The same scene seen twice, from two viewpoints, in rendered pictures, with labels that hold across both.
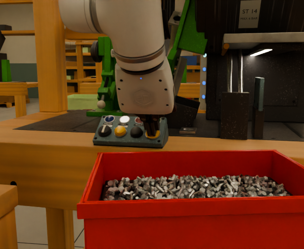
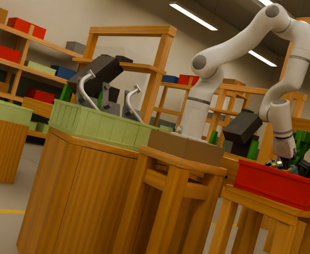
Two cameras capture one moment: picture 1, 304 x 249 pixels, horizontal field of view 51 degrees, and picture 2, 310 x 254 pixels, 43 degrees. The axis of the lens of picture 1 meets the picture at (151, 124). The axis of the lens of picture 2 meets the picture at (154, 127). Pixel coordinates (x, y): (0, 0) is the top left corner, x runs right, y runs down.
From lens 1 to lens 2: 1.39 m
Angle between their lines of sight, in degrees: 41
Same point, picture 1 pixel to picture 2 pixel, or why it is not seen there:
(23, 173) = (231, 173)
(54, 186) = not seen: hidden behind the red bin
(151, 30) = (283, 124)
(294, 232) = (293, 186)
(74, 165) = not seen: hidden behind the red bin
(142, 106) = (280, 152)
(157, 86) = (285, 145)
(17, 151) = (232, 164)
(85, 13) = (264, 115)
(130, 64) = (275, 134)
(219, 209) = (273, 171)
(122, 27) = (274, 121)
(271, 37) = not seen: outside the picture
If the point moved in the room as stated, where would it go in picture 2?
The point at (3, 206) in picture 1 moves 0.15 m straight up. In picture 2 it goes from (220, 172) to (229, 142)
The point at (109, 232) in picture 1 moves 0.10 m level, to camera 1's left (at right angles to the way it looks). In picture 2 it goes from (244, 169) to (224, 163)
